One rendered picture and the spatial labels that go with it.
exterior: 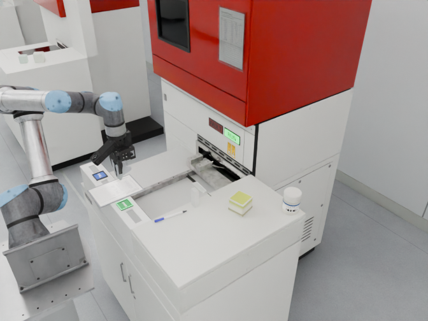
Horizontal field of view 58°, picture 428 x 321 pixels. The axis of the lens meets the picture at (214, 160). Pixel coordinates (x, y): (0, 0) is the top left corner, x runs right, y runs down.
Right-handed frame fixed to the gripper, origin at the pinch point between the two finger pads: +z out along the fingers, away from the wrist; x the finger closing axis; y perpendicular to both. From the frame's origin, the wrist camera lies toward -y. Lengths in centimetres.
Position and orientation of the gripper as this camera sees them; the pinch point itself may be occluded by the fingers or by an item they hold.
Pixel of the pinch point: (118, 178)
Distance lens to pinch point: 159.7
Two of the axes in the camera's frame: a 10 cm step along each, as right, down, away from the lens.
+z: 0.0, 8.3, 5.6
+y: 8.0, -3.3, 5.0
